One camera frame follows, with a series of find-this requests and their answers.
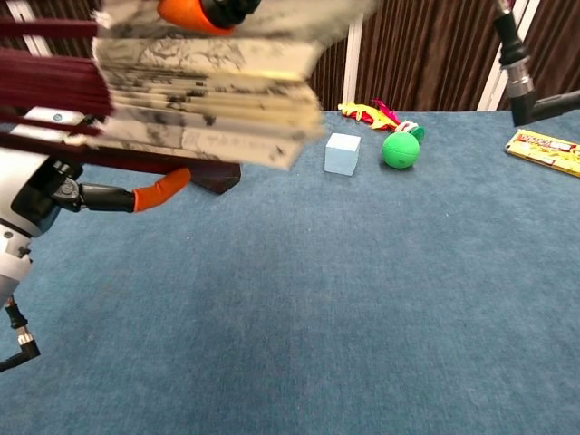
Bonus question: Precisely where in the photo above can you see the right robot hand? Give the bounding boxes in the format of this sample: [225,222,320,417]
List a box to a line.
[156,0,262,36]

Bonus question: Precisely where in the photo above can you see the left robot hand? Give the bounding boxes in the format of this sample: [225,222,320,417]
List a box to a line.
[0,107,191,237]

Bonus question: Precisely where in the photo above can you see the red-ribbed paper folding fan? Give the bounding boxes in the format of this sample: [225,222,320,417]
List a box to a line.
[0,0,380,172]

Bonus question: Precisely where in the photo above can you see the dark juice bottle white cap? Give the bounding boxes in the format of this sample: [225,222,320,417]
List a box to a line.
[188,160,242,195]

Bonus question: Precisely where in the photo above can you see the light blue cube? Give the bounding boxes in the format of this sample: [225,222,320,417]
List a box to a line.
[324,132,363,176]

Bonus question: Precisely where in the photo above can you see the colourful feather shuttlecock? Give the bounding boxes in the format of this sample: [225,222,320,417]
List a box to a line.
[337,99,427,145]

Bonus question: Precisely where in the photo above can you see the green ball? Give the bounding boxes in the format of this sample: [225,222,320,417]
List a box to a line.
[382,130,421,171]

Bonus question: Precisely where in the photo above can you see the yellow snack package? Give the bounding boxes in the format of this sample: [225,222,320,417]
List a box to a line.
[504,129,580,179]

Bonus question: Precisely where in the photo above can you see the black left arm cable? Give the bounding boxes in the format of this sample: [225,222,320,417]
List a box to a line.
[0,294,42,373]

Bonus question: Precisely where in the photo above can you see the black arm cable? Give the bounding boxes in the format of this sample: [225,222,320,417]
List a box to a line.
[491,0,580,128]
[0,294,42,373]

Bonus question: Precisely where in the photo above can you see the white partition frame post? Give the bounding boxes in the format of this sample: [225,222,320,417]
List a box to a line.
[6,0,51,58]
[342,13,366,110]
[477,0,530,112]

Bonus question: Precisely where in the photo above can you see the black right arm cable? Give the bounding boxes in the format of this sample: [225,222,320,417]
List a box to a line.
[491,0,580,128]

